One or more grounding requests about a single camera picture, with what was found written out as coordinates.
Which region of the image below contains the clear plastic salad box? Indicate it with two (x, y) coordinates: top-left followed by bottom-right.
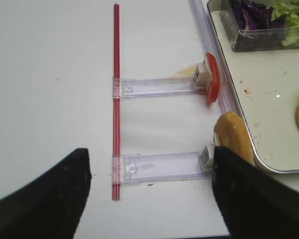
(220, 0), (299, 51)

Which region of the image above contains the left near clear divider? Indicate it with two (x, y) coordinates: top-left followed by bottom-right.
(112, 152), (212, 185)

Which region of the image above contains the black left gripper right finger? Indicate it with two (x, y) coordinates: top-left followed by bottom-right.
(212, 146), (299, 239)

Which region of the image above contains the green lettuce pile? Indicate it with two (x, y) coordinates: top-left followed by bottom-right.
(272, 0), (299, 47)

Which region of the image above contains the left red rail strip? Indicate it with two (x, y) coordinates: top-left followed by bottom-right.
(112, 3), (121, 201)

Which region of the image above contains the white pusher block near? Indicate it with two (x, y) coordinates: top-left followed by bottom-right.
(199, 132), (221, 172)

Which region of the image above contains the upright plain bun half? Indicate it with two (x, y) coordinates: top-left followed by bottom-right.
(214, 112), (254, 165)

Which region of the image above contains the purple cabbage pile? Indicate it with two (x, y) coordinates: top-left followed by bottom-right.
(228, 0), (286, 31)

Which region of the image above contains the white pusher block far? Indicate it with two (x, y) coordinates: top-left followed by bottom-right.
(193, 60), (212, 89)

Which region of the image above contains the white pusher block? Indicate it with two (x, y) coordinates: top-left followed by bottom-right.
(199, 132), (221, 172)
(193, 60), (212, 89)

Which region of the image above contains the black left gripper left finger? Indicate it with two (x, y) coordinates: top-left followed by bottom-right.
(0, 148), (92, 239)

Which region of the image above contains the upright tomato slice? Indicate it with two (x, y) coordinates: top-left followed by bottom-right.
(205, 52), (220, 104)

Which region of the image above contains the left far clear divider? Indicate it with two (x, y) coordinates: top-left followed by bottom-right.
(113, 77), (206, 99)

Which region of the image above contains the white metal tray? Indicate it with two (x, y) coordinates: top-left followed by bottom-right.
(207, 0), (299, 173)

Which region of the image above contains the clear divider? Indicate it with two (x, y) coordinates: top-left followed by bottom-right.
(112, 152), (212, 185)
(113, 77), (206, 99)

